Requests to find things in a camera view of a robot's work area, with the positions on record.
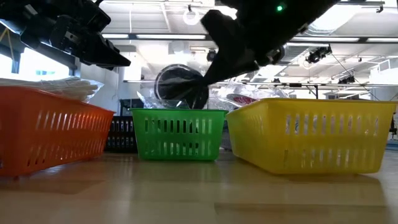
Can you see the bagged red toothbrush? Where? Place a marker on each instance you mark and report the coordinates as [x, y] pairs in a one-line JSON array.
[[244, 99]]

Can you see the yellow plastic basket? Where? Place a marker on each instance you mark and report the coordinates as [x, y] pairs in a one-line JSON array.
[[311, 137]]

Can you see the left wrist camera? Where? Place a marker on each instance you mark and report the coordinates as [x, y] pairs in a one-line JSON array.
[[100, 18]]

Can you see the black coil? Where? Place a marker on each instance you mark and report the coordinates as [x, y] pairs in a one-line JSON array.
[[180, 84]]

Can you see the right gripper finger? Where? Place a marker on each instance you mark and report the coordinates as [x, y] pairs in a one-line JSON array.
[[242, 71], [233, 62]]

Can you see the black equipment stand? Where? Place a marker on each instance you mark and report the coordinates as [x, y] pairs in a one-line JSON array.
[[393, 127]]

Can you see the bagged white toothbrush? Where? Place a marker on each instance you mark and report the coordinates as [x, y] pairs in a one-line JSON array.
[[222, 104]]

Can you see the bagged blue toothbrush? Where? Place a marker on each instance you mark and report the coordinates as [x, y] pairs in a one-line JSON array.
[[275, 91]]

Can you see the bright window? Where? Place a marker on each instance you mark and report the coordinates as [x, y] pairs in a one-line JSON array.
[[40, 68]]

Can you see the black plastic basket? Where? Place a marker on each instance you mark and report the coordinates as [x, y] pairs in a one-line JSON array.
[[226, 140], [121, 133]]

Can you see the ceiling light rail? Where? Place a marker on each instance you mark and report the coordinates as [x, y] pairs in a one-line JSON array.
[[161, 36]]

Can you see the orange plastic basket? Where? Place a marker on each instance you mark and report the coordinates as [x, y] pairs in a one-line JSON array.
[[46, 133]]

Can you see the white vanity pack bag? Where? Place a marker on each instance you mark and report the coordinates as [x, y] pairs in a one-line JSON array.
[[68, 88]]

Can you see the blue mat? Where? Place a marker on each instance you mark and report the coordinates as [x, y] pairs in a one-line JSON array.
[[392, 144]]

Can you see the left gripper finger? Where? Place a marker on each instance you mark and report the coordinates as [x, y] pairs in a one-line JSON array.
[[105, 63], [107, 49]]

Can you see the green plastic basket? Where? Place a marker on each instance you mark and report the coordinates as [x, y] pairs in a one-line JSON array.
[[177, 137]]

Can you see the black ceiling dome camera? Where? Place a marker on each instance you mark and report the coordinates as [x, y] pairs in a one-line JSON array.
[[211, 55]]

